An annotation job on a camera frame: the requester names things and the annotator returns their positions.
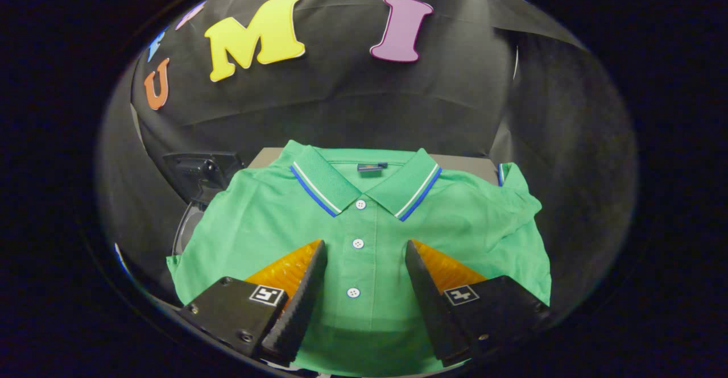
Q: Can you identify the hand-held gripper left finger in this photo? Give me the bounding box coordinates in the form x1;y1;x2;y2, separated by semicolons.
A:
179;239;329;367

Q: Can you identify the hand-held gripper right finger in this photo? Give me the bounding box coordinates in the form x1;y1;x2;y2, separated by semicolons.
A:
405;240;551;367

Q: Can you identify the green polo shirt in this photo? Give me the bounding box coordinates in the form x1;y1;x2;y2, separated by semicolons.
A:
166;139;552;377

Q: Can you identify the dark washing machine lid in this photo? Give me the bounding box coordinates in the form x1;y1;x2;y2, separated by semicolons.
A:
163;151;245;258

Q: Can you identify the beige cabinet with dark top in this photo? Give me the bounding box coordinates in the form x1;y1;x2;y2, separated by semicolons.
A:
247;147;502;186

